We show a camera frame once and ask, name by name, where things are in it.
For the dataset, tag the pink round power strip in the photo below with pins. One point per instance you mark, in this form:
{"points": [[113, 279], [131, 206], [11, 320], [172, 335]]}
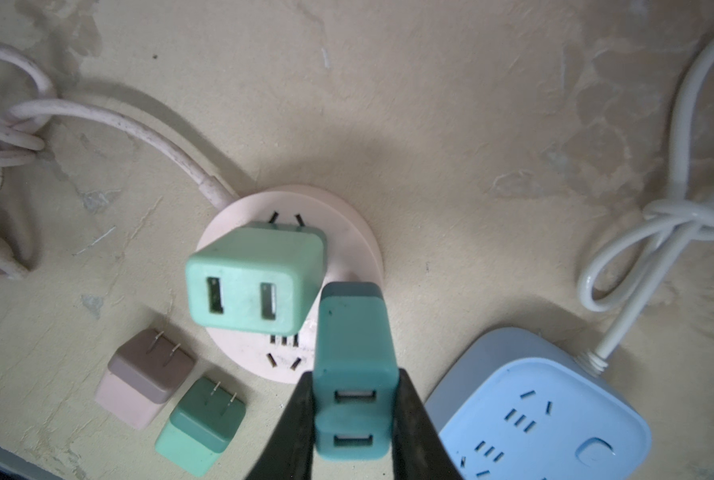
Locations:
{"points": [[352, 254]]}

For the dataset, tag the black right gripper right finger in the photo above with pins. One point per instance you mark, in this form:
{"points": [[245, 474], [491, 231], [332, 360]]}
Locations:
{"points": [[417, 451]]}

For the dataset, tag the blue square power strip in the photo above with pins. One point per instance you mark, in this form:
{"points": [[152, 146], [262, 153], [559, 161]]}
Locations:
{"points": [[515, 406]]}

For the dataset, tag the mint green plug adapter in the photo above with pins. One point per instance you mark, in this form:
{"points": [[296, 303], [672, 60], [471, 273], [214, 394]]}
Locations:
{"points": [[259, 278]]}

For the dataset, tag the pink plug adapter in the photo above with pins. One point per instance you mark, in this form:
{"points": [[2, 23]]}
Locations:
{"points": [[142, 375]]}

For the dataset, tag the teal plug adapter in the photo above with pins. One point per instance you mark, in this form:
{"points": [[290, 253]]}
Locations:
{"points": [[355, 374]]}

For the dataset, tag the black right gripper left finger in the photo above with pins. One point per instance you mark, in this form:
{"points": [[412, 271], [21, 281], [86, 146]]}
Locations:
{"points": [[288, 455]]}

